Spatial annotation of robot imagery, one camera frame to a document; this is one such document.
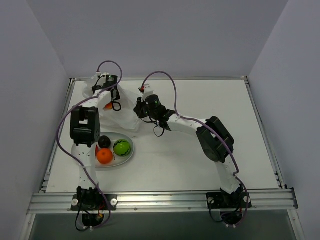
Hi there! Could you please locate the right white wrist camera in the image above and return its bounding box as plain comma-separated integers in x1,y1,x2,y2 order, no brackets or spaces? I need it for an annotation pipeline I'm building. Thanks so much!
139,84,154,102

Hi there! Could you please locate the aluminium mounting rail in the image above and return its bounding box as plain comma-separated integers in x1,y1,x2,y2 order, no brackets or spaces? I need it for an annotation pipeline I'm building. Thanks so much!
27,189,298,214

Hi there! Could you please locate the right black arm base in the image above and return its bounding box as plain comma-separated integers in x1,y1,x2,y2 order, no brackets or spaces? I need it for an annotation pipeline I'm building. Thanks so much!
206,190,252,228

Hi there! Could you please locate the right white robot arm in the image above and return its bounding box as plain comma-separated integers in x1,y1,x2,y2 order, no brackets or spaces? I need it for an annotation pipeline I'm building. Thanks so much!
134,94,245,207

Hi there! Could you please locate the red fake apple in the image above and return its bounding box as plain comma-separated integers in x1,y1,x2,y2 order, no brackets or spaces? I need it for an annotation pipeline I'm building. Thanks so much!
95,145,99,155

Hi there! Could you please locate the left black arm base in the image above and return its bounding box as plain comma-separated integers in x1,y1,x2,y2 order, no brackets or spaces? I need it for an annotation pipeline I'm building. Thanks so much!
70,194,118,230

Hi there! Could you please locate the white oval plate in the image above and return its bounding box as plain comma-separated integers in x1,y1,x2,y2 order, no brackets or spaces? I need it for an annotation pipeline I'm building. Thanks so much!
71,132,136,169

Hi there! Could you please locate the green fake fruit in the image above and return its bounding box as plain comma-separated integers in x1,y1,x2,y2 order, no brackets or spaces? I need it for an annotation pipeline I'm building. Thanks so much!
113,139,132,157

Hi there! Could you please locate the dark fake fruit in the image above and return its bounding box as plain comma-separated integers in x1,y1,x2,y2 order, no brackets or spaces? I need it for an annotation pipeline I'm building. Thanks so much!
98,135,111,149

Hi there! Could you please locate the orange fake fruit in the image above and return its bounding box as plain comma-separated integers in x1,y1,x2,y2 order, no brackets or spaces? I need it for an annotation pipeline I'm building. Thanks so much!
96,148,114,165

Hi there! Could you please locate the white plastic bag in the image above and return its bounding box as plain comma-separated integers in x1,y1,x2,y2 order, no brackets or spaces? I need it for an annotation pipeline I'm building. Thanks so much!
81,74,141,132

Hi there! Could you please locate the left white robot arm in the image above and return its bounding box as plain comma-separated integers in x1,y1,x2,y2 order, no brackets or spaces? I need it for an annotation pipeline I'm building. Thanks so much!
70,73,118,210

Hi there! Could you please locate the purple cable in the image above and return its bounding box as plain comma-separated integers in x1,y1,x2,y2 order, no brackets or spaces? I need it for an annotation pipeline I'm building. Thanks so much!
56,60,123,230
139,71,251,223

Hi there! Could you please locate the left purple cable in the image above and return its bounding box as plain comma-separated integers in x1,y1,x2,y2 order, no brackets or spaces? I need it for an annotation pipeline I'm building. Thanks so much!
56,60,123,230

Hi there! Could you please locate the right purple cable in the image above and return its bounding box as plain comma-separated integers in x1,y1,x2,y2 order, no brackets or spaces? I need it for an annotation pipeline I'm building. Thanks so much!
139,71,251,223

